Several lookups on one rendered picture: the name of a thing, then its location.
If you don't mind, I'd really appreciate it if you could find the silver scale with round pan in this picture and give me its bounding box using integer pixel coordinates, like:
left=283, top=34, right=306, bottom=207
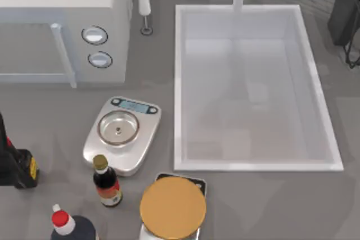
left=82, top=96, right=163, bottom=178

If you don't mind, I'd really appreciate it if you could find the white sink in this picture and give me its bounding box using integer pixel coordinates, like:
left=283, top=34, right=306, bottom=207
left=173, top=4, right=345, bottom=173

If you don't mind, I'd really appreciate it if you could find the small round microwave knob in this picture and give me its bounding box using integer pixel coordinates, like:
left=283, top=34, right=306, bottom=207
left=87, top=51, right=114, bottom=69

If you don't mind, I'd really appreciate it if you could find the scale with round yellow plate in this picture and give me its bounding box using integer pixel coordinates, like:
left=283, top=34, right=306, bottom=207
left=138, top=173, right=208, bottom=240

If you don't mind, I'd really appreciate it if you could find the dark bottle with gold cap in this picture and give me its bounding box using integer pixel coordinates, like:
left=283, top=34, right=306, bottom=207
left=92, top=154, right=123, bottom=208

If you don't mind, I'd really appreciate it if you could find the clear tall stemmed glass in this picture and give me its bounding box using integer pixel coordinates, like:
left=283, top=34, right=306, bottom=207
left=138, top=0, right=154, bottom=37

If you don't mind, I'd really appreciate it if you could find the large round microwave knob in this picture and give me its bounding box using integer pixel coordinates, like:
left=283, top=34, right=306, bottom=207
left=80, top=25, right=109, bottom=46

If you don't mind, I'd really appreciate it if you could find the dark bottle with red cap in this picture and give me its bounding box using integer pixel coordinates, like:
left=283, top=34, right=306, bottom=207
left=49, top=203, right=98, bottom=240

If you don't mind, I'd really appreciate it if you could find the black bottle with yellow label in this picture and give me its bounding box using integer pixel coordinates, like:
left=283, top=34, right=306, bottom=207
left=0, top=136, right=41, bottom=190

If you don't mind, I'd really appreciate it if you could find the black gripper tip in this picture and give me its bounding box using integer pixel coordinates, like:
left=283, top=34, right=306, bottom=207
left=0, top=112, right=9, bottom=153

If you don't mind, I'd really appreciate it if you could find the pale microwave door handle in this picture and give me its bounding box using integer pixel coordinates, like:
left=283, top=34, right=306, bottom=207
left=50, top=22, right=78, bottom=89

